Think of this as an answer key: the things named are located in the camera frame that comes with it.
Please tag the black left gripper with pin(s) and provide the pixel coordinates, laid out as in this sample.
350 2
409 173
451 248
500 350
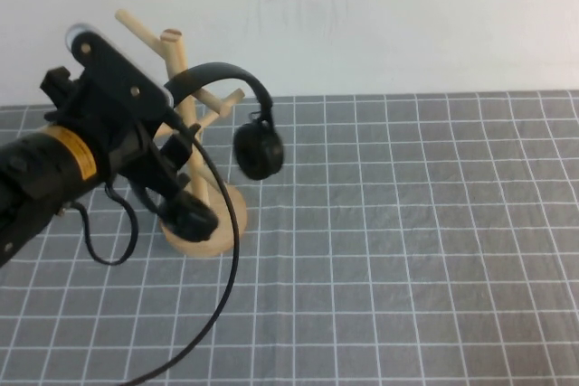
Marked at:
133 155

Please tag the black over-ear headphones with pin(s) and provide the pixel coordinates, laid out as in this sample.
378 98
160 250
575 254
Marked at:
260 151

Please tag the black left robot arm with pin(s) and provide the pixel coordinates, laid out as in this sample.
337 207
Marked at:
27 164

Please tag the wooden branch headphone stand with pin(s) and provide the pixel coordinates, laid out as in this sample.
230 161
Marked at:
176 53

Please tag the grey white-checked tablecloth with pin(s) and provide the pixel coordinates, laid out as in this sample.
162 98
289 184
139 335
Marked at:
407 246

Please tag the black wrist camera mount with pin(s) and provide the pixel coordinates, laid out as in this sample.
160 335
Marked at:
113 74

